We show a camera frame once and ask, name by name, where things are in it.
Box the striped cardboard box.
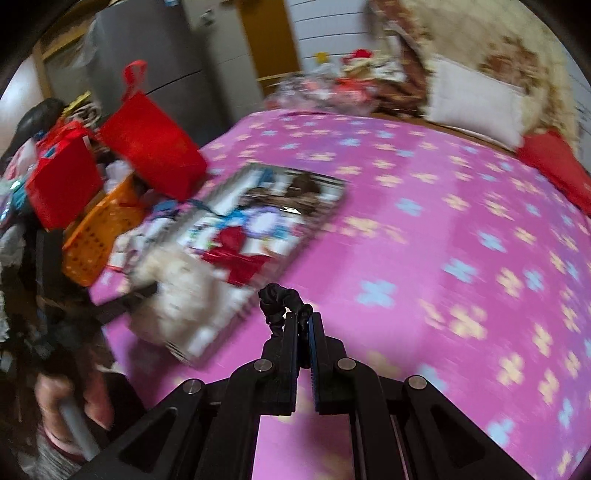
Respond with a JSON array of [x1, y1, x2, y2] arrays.
[[163, 163, 348, 368]]

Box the purple bead bracelet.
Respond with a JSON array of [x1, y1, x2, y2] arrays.
[[246, 204, 286, 239]]

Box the black scrunchie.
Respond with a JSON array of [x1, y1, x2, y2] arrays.
[[257, 282, 314, 370]]

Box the blue bead bracelet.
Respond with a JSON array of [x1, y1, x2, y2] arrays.
[[215, 211, 252, 232]]

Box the yellow wooden door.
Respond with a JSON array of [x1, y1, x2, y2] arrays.
[[241, 0, 304, 99]]

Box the person's left forearm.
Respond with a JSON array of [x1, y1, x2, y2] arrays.
[[28, 422, 93, 480]]

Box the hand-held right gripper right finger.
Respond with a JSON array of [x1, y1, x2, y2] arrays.
[[308, 312, 540, 480]]

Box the red hair bow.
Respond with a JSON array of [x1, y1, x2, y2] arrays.
[[202, 226, 274, 288]]

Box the leopard print hair bow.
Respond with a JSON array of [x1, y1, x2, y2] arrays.
[[281, 170, 325, 200]]

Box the orange plastic basket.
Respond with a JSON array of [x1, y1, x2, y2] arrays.
[[61, 172, 149, 288]]

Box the beige pillow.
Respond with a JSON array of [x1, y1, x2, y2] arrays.
[[424, 56, 528, 149]]

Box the white fluffy plush toy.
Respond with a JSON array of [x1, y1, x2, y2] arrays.
[[126, 246, 223, 345]]

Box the small red bag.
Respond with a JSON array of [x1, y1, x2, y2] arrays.
[[24, 121, 105, 232]]

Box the pink floral bed sheet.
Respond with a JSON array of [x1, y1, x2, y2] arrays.
[[89, 108, 591, 480]]

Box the clear plastic bags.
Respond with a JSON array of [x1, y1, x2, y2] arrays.
[[267, 69, 385, 117]]

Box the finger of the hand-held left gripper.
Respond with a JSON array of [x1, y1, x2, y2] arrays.
[[97, 281, 158, 326]]

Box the brown floral blanket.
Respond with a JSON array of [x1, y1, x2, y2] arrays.
[[368, 44, 435, 117]]

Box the cream floral quilt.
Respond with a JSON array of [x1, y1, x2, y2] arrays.
[[369, 0, 583, 154]]

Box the red cushion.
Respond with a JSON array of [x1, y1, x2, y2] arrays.
[[514, 130, 591, 214]]

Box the grey refrigerator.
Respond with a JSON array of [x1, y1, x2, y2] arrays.
[[84, 0, 265, 140]]

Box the large red tote bag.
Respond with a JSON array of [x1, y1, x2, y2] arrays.
[[98, 60, 209, 202]]

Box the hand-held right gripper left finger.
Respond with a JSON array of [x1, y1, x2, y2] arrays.
[[81, 313, 300, 480]]

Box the person's left hand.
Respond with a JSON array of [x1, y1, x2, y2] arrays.
[[34, 340, 117, 446]]

